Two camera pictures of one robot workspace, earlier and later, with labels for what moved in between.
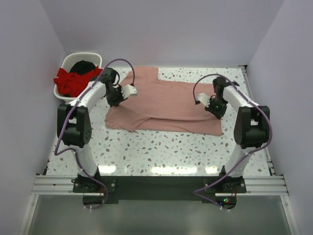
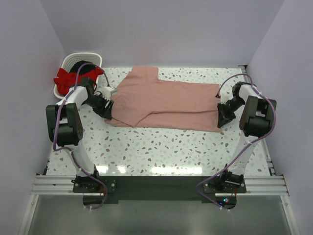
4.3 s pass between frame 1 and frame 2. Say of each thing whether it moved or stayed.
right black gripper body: moved
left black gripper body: moved
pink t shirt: stayed
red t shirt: stayed
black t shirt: stayed
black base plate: stayed
